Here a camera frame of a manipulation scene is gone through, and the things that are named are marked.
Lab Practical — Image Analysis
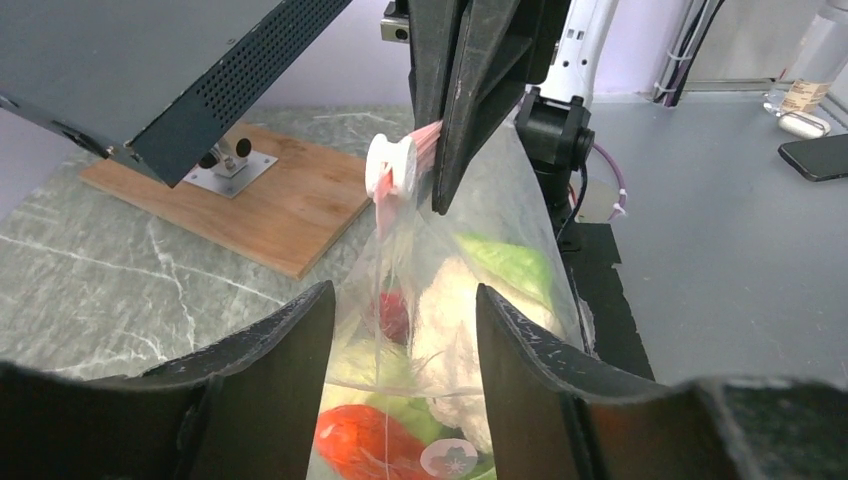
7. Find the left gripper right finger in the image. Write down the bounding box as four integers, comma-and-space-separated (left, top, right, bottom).
476, 285, 847, 479

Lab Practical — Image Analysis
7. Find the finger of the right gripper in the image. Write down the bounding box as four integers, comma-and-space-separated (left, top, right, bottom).
408, 1, 471, 128
432, 1, 571, 215

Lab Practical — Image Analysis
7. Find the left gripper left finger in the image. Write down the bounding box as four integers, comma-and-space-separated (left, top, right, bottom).
1, 281, 336, 479

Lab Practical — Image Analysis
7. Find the orange carrot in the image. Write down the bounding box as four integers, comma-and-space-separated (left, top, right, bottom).
313, 404, 433, 480

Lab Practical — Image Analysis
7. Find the white cauliflower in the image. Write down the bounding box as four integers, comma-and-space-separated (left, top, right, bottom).
409, 256, 567, 453

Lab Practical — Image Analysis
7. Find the clear zip top bag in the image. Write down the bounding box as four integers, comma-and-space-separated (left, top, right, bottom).
308, 121, 586, 479

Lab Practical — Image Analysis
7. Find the green cabbage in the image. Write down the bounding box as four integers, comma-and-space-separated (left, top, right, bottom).
455, 233, 554, 310

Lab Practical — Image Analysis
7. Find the red tomato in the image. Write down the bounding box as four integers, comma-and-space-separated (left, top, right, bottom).
370, 289, 410, 346

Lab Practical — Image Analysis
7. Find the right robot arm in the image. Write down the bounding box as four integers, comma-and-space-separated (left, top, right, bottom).
392, 0, 617, 231

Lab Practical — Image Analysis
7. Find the wooden block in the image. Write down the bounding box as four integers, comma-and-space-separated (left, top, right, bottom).
79, 124, 370, 280

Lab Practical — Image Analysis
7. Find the dark grey box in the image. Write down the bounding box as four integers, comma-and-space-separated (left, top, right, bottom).
1, 0, 345, 186

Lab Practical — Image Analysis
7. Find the small clear bottle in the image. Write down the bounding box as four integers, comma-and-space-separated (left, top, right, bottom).
763, 0, 847, 116

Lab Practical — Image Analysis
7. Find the white earbuds case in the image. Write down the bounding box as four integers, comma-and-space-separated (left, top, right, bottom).
777, 111, 831, 140

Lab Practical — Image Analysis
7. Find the black smartphone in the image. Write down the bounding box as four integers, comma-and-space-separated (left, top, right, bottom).
778, 133, 847, 182

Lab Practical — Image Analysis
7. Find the metal mounting bracket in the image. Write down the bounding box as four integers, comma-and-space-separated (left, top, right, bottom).
183, 133, 278, 199

